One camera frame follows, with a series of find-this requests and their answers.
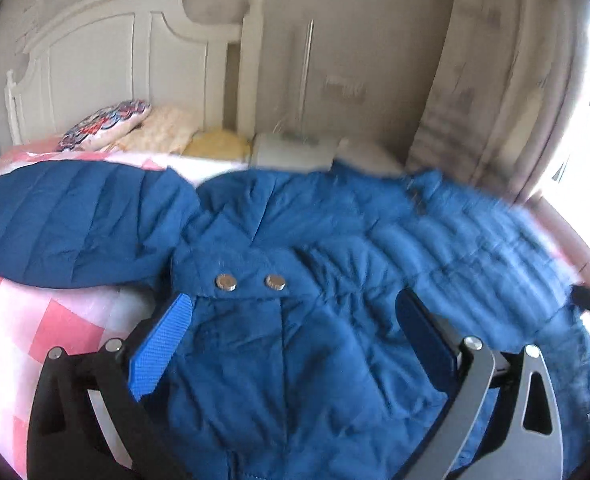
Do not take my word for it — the blue quilted puffer jacket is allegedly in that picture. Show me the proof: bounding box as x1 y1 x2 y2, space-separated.
0 160 590 479

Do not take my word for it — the pink checkered bed quilt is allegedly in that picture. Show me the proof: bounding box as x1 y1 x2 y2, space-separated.
0 140 247 479

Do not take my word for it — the yellow pillow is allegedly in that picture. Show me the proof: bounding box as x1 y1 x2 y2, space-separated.
182 129 252 162

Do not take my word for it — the cream floral pillow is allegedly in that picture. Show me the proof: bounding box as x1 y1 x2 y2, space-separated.
106 106 201 155

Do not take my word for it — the patterned red blue pillow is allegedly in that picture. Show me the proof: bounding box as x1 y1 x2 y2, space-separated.
57 100 152 152

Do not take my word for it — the white bedside table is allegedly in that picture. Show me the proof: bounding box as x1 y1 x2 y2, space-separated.
249 133 403 177

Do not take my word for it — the sailboat print curtain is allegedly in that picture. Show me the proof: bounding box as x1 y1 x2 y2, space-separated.
406 0 590 203

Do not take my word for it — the white wooden headboard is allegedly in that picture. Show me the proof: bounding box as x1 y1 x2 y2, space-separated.
5 0 265 145

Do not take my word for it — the wall socket panel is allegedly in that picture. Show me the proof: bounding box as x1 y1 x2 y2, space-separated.
322 76 365 104

